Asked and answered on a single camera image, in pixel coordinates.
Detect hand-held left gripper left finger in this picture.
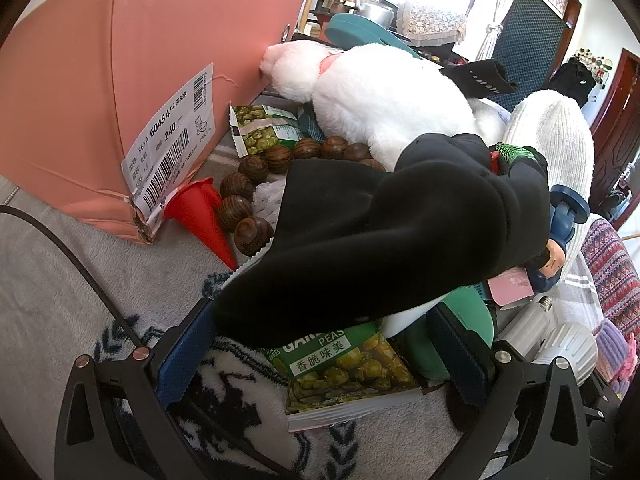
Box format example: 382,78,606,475
54,297,281,480

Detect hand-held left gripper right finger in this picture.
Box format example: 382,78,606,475
425,304,596,480

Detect colourful flower toy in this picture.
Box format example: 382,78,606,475
595,317,640,396

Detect black cloth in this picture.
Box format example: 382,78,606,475
212,132,551,336

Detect small green pea snack packet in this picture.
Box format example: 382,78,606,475
229,104,313,158

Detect white knit hat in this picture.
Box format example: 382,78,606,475
502,89,596,281

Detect white plush toy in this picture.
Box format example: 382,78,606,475
259,40,506,171

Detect pink cardboard box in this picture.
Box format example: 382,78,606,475
0,0,308,246

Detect mint green pouch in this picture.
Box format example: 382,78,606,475
405,285,496,381

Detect pink card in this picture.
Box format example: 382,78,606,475
487,267,535,308

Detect white light bulb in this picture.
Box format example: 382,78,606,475
492,294,598,386

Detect large green pea snack packet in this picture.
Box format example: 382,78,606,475
262,322,426,433

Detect grey printed blanket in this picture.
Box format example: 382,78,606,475
0,135,640,480

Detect red plastic cone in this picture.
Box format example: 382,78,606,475
162,177,240,271

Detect blue toy figure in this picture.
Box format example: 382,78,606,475
525,184,591,293

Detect white foam net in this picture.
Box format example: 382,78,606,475
252,180,286,226

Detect patterned woven cloth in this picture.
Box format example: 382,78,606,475
582,217,640,341

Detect black sock with white dots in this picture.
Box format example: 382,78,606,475
440,58,521,98

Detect brown wooden door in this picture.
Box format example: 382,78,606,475
590,47,640,216

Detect black jacket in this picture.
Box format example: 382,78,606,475
547,55,598,108

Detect dark quilted door curtain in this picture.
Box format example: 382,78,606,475
487,0,571,111

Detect white curtain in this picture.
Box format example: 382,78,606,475
475,0,526,61

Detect cream lace cover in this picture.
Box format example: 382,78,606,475
397,0,468,46

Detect metal pressure cooker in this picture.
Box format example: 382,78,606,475
352,0,401,31

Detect wooden bead string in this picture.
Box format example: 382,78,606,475
219,136,388,256

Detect black cable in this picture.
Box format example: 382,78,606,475
0,205,146,351

